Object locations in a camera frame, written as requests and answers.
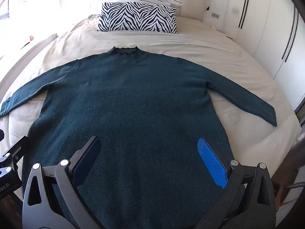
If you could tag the bed with cream sheet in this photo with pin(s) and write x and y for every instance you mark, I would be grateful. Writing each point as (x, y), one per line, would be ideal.
(190, 47)

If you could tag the zebra print pillow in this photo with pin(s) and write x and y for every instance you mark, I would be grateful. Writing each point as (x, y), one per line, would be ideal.
(137, 16)

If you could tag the dark teal knit sweater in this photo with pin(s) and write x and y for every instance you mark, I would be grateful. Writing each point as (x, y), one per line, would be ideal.
(133, 114)

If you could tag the wall socket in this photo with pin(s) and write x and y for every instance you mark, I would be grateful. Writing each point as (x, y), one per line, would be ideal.
(215, 15)

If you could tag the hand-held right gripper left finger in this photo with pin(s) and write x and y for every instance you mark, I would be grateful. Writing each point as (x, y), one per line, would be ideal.
(88, 158)

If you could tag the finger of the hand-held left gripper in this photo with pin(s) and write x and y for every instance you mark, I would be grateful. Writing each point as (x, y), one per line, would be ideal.
(18, 148)

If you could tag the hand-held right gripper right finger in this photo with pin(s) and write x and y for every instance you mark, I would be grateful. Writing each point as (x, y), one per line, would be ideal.
(212, 162)

